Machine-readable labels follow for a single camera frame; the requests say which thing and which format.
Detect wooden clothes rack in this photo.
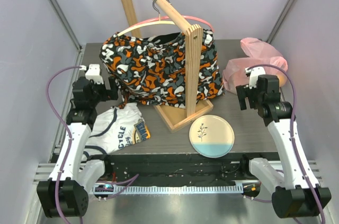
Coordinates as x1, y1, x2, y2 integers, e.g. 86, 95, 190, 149
111, 0, 214, 133

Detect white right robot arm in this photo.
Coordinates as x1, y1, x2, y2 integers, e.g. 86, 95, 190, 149
236, 73, 332, 223

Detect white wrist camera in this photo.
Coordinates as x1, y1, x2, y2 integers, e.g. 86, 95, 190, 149
80, 64, 104, 85
245, 66, 266, 89

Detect white printed t-shirt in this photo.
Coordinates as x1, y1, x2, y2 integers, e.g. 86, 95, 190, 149
82, 103, 150, 162

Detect pink plastic bag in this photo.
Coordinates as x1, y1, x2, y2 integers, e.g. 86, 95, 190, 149
222, 38, 288, 94

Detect pink clothes hanger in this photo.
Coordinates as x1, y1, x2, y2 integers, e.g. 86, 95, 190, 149
135, 15, 215, 32

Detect slotted cable duct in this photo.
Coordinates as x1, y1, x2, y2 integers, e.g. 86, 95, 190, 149
93, 183, 243, 196

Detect cream and blue plate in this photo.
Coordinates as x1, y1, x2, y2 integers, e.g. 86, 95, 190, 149
189, 115, 235, 158

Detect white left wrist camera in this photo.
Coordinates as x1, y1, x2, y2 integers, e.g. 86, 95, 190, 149
80, 64, 104, 85

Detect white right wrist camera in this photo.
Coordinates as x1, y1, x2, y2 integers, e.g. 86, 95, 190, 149
245, 66, 266, 89

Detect cream clothes hanger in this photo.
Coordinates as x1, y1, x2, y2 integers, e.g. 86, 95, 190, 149
117, 20, 175, 37

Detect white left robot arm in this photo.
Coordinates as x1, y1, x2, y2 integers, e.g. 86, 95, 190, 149
37, 76, 118, 220

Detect orange fake fruit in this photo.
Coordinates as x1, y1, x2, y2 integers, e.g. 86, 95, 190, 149
277, 74, 287, 87

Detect camouflage patterned shorts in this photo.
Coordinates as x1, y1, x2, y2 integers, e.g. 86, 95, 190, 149
99, 29, 225, 109

